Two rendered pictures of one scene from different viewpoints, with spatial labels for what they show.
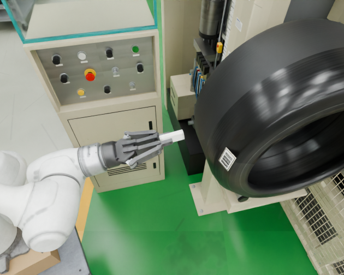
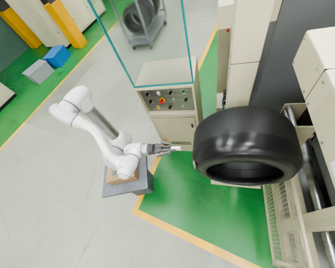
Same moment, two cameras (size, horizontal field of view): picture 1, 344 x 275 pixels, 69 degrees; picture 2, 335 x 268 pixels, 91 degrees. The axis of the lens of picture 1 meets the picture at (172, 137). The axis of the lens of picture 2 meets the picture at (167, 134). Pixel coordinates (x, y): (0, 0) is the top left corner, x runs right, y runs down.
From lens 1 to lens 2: 0.55 m
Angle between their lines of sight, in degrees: 26
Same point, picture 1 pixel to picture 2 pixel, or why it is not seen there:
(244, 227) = (240, 192)
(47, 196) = (125, 162)
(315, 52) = (234, 132)
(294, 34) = (232, 117)
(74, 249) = (144, 176)
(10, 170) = (124, 140)
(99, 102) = (166, 111)
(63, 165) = (134, 150)
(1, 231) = not seen: hidden behind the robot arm
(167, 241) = (193, 185)
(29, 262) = not seen: hidden behind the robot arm
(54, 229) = (125, 174)
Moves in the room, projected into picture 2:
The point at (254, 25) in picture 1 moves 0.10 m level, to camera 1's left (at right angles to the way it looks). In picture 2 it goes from (231, 99) to (215, 97)
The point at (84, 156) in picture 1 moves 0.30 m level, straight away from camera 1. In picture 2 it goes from (142, 148) to (139, 116)
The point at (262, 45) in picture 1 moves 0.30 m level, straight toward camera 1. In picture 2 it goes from (217, 119) to (182, 159)
